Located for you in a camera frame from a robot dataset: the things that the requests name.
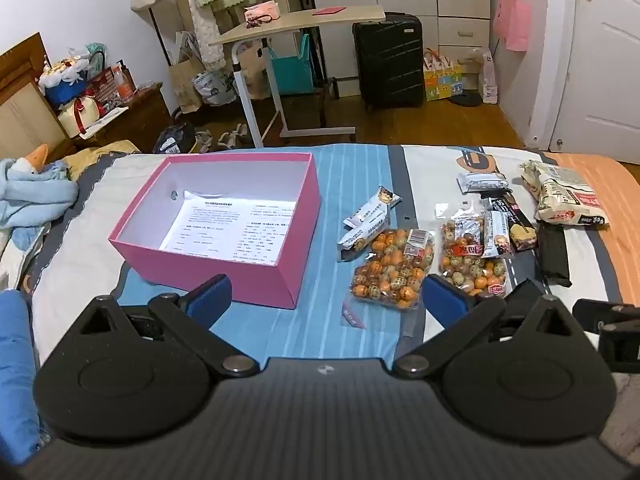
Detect pink tissue pack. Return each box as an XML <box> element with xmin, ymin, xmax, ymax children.
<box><xmin>244</xmin><ymin>2</ymin><xmax>280</xmax><ymax>23</ymax></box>

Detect blue plush blanket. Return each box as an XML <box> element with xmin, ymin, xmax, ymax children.
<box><xmin>0</xmin><ymin>144</ymin><xmax>80</xmax><ymax>231</ymax></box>

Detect pink hanging bag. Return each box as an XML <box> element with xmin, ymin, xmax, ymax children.
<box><xmin>494</xmin><ymin>0</ymin><xmax>532</xmax><ymax>52</ymax></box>

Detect wooden headboard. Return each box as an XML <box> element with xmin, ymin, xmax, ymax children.
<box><xmin>0</xmin><ymin>32</ymin><xmax>76</xmax><ymax>161</ymax></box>

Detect small white snack packet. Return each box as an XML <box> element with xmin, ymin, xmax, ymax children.
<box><xmin>484</xmin><ymin>210</ymin><xmax>512</xmax><ymax>257</ymax></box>

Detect yellow pillow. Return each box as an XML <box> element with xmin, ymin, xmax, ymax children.
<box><xmin>62</xmin><ymin>142</ymin><xmax>141</xmax><ymax>181</ymax></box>

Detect black flat packet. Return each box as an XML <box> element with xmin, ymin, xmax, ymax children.
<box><xmin>537</xmin><ymin>222</ymin><xmax>572</xmax><ymax>288</ymax></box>

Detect plush bouquet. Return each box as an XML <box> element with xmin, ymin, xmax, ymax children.
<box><xmin>39</xmin><ymin>57</ymin><xmax>90</xmax><ymax>106</ymax></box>

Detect pink cardboard box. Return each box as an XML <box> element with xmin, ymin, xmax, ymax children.
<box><xmin>109</xmin><ymin>152</ymin><xmax>321</xmax><ymax>309</ymax></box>

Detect large noodle bag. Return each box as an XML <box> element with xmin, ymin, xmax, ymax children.
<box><xmin>519</xmin><ymin>160</ymin><xmax>611</xmax><ymax>231</ymax></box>

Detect wooden nightstand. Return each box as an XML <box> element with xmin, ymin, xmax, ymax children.
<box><xmin>75</xmin><ymin>82</ymin><xmax>173</xmax><ymax>153</ymax></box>

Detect clear bag of orange balls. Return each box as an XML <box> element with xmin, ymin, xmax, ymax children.
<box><xmin>345</xmin><ymin>229</ymin><xmax>435</xmax><ymax>311</ymax></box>
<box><xmin>439</xmin><ymin>217</ymin><xmax>516</xmax><ymax>297</ymax></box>

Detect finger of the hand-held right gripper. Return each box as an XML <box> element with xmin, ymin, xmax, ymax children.
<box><xmin>598</xmin><ymin>322</ymin><xmax>640</xmax><ymax>372</ymax></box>
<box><xmin>572</xmin><ymin>299</ymin><xmax>640</xmax><ymax>335</ymax></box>

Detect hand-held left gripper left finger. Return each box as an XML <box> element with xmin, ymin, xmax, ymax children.
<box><xmin>70</xmin><ymin>274</ymin><xmax>261</xmax><ymax>378</ymax></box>

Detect white plastic package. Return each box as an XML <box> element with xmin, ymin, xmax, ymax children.
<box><xmin>477</xmin><ymin>49</ymin><xmax>500</xmax><ymax>105</ymax></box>

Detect dark cookie packet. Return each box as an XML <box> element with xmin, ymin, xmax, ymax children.
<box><xmin>481</xmin><ymin>191</ymin><xmax>538</xmax><ymax>252</ymax></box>

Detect grey white snack bar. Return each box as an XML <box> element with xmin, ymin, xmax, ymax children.
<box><xmin>457</xmin><ymin>172</ymin><xmax>508</xmax><ymax>195</ymax></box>

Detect cream bag with red ribbon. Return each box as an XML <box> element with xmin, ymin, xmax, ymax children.
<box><xmin>57</xmin><ymin>97</ymin><xmax>103</xmax><ymax>138</ymax></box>

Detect blue cloth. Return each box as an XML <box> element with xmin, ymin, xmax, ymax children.
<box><xmin>0</xmin><ymin>290</ymin><xmax>42</xmax><ymax>463</ymax></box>

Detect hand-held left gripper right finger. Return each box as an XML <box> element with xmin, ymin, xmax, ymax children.
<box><xmin>394</xmin><ymin>274</ymin><xmax>576</xmax><ymax>380</ymax></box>

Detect brown paper bag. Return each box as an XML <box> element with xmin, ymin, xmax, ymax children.
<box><xmin>169</xmin><ymin>52</ymin><xmax>206</xmax><ymax>113</ymax></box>

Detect adjustable side table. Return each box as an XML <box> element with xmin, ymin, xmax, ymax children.
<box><xmin>209</xmin><ymin>5</ymin><xmax>386</xmax><ymax>148</ymax></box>

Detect white shoes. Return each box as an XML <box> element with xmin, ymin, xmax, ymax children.
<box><xmin>195</xmin><ymin>125</ymin><xmax>248</xmax><ymax>151</ymax></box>

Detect black plastic bag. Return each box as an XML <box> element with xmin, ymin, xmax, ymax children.
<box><xmin>152</xmin><ymin>122</ymin><xmax>196</xmax><ymax>155</ymax></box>

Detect orange bottle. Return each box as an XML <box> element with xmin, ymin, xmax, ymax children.
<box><xmin>114</xmin><ymin>61</ymin><xmax>136</xmax><ymax>101</ymax></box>

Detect printed paper sheet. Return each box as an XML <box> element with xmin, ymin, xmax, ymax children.
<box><xmin>160</xmin><ymin>190</ymin><xmax>298</xmax><ymax>265</ymax></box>

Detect white patterned bag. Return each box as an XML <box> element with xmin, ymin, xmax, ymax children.
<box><xmin>192</xmin><ymin>71</ymin><xmax>236</xmax><ymax>106</ymax></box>

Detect colourful gift bag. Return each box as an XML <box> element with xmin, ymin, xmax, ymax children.
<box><xmin>424</xmin><ymin>49</ymin><xmax>462</xmax><ymax>102</ymax></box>

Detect black suitcase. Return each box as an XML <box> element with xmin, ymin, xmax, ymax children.
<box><xmin>352</xmin><ymin>14</ymin><xmax>425</xmax><ymax>111</ymax></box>

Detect teal shopping bag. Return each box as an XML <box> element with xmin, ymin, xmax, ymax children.
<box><xmin>270</xmin><ymin>35</ymin><xmax>316</xmax><ymax>96</ymax></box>

